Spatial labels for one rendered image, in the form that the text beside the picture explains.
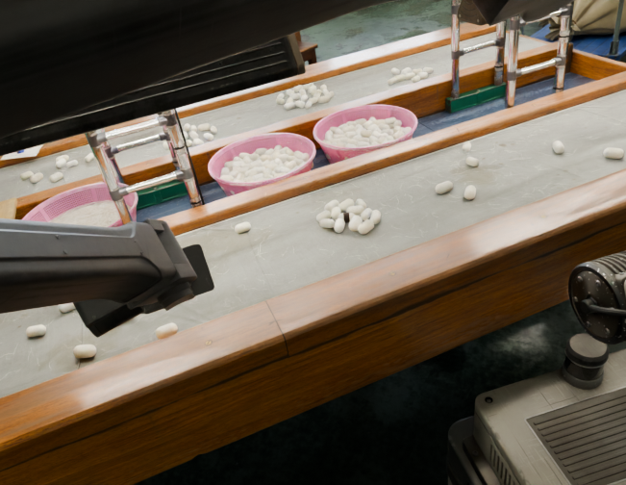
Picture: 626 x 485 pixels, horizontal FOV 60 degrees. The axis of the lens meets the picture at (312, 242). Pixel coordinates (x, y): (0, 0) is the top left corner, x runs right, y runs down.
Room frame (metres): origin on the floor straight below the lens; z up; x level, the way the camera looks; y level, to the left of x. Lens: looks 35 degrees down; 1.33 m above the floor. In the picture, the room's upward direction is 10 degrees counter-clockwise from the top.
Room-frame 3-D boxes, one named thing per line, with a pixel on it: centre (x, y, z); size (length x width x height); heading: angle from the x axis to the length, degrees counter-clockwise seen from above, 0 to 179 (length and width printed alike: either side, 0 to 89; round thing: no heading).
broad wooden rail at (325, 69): (1.79, 0.08, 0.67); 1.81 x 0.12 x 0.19; 106
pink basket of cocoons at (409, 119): (1.29, -0.18, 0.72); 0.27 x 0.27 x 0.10
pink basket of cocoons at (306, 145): (1.21, 0.09, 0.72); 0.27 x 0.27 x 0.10
